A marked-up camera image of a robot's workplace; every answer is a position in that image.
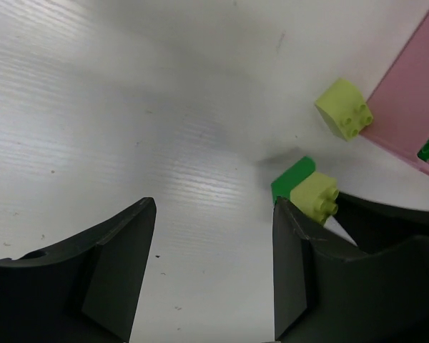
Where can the lime green sloped lego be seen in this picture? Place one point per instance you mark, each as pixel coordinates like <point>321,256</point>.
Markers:
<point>344,109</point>

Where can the pink plastic container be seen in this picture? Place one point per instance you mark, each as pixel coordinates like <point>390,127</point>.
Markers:
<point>400,102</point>

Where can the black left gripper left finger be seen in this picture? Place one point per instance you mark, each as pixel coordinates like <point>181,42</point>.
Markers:
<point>83,289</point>

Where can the lime and green lego stack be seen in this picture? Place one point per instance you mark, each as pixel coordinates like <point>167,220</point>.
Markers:
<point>312,192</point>

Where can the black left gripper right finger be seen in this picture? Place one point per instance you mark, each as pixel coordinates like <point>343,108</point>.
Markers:
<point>373,287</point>

